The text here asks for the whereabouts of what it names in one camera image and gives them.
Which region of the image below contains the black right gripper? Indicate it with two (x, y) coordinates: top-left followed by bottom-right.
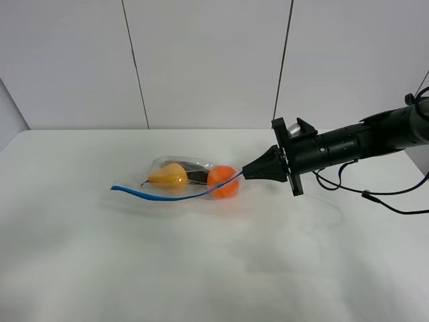
(242, 117), (322, 197)

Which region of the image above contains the clear zip bag blue seal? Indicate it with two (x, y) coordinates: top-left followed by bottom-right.
(111, 156), (244, 202)

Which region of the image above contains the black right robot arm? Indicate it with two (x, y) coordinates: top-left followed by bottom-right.
(243, 96), (428, 196)

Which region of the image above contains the orange fruit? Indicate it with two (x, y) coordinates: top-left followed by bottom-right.
(207, 166), (239, 199)

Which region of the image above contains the dark purple eggplant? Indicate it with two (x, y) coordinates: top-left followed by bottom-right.
(162, 160), (210, 185)

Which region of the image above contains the yellow pear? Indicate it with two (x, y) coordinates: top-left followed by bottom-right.
(141, 163), (188, 191)

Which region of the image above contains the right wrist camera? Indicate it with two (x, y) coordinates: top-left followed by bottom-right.
(288, 117), (318, 138)

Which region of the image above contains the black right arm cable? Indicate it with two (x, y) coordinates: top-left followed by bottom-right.
(313, 160), (429, 215)

